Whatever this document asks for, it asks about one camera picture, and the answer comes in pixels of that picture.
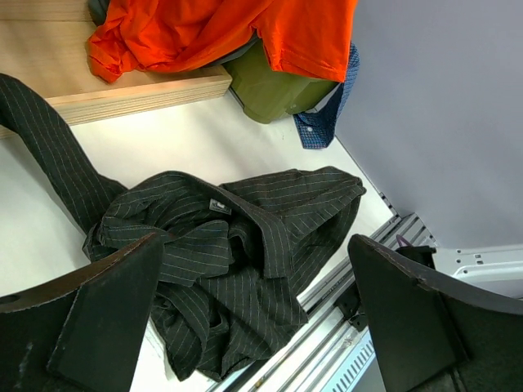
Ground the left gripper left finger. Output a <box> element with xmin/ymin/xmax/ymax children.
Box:
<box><xmin>1</xmin><ymin>234</ymin><xmax>163</xmax><ymax>391</ymax></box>

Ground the blue checked shirt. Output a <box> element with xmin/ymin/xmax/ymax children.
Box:
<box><xmin>293</xmin><ymin>42</ymin><xmax>360</xmax><ymax>149</ymax></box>

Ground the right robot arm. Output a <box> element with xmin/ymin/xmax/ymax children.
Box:
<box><xmin>396</xmin><ymin>245</ymin><xmax>522</xmax><ymax>300</ymax></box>

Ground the dark grey striped shirt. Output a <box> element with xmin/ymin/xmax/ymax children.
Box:
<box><xmin>1</xmin><ymin>75</ymin><xmax>365</xmax><ymax>381</ymax></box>

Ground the orange t-shirt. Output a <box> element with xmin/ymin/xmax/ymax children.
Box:
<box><xmin>87</xmin><ymin>0</ymin><xmax>357</xmax><ymax>83</ymax></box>

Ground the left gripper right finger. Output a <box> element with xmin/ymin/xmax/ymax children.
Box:
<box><xmin>348</xmin><ymin>234</ymin><xmax>522</xmax><ymax>391</ymax></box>

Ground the grey t-shirt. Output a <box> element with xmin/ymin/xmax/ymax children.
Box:
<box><xmin>87</xmin><ymin>0</ymin><xmax>110</xmax><ymax>26</ymax></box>

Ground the wooden clothes rack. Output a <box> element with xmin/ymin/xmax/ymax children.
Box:
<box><xmin>1</xmin><ymin>1</ymin><xmax>231</xmax><ymax>125</ymax></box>

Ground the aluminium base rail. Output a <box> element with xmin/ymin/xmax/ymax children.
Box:
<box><xmin>206</xmin><ymin>212</ymin><xmax>438</xmax><ymax>392</ymax></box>

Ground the green laundry basket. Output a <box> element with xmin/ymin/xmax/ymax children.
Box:
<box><xmin>225</xmin><ymin>42</ymin><xmax>338</xmax><ymax>124</ymax></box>

